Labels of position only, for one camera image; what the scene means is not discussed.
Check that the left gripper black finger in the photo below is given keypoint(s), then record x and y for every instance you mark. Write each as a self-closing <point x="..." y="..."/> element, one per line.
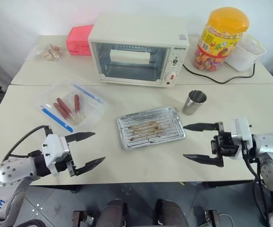
<point x="90" y="165"/>
<point x="79" y="136"/>

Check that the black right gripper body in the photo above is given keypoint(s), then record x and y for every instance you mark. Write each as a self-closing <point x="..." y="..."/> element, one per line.
<point x="223" y="142"/>

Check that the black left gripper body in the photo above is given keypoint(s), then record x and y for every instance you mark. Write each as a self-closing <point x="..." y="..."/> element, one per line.
<point x="73" y="170"/>

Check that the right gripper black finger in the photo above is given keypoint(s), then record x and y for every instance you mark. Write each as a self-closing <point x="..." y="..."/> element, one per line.
<point x="201" y="127"/>
<point x="207" y="160"/>

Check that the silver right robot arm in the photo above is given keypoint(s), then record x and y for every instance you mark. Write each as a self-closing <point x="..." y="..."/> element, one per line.
<point x="271" y="146"/>

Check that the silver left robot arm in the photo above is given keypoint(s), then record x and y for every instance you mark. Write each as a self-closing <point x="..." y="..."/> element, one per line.
<point x="8" y="172"/>

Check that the stainless steel cup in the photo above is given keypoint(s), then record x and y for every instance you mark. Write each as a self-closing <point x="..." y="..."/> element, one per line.
<point x="193" y="106"/>

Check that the clear zip bag blue strip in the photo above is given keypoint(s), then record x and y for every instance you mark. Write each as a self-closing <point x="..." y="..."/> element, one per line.
<point x="90" y="111"/>

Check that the red sausage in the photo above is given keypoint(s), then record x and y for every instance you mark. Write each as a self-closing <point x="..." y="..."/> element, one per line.
<point x="64" y="107"/>
<point x="76" y="105"/>
<point x="60" y="110"/>

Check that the rusty brown block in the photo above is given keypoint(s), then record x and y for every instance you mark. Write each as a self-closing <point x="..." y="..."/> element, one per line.
<point x="81" y="218"/>
<point x="213" y="218"/>

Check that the ribbed metal baking tray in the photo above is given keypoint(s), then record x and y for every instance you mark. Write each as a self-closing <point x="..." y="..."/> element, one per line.
<point x="150" y="127"/>

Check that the dark rounded shape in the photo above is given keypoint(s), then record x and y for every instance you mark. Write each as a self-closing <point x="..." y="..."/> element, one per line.
<point x="171" y="212"/>

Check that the white plastic container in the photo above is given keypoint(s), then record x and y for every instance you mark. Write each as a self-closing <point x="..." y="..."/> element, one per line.
<point x="242" y="59"/>

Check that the clear bag of beige snacks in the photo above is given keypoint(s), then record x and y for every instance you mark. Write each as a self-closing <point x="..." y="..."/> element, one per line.
<point x="51" y="53"/>

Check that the candy jar with orange lid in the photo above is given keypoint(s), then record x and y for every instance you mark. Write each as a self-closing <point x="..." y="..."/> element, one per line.
<point x="219" y="35"/>

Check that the pink box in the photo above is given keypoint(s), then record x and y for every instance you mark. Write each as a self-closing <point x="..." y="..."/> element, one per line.
<point x="79" y="40"/>

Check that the cream toaster oven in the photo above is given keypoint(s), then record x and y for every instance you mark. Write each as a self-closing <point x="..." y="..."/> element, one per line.
<point x="138" y="30"/>

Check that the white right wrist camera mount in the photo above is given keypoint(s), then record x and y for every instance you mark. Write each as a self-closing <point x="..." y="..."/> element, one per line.
<point x="241" y="132"/>

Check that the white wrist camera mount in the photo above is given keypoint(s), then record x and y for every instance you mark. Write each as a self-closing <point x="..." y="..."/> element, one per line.
<point x="241" y="132"/>
<point x="53" y="151"/>

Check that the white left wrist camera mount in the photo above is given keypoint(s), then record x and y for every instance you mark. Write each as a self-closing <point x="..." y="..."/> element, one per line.
<point x="53" y="151"/>

